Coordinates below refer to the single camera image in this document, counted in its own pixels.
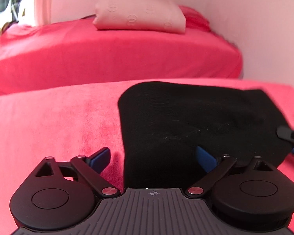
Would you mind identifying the black knit pants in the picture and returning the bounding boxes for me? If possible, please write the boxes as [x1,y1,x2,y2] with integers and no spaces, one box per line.
[118,82,294,188]

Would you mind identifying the near pink bed cover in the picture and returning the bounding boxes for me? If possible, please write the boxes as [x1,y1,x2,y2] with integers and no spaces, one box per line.
[0,77,294,235]

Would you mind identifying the far red bed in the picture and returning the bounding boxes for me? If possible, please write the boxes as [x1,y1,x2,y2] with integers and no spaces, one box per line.
[0,19,243,96]

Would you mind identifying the folded red blanket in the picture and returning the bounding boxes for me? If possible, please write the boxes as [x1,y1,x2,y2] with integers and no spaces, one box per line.
[179,5,211,32]

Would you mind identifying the pale pink pillow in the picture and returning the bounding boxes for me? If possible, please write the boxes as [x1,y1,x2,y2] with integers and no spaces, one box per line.
[93,0,186,34]

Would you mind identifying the pink lace curtain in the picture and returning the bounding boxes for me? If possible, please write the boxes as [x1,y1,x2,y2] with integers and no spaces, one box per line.
[34,0,52,26]

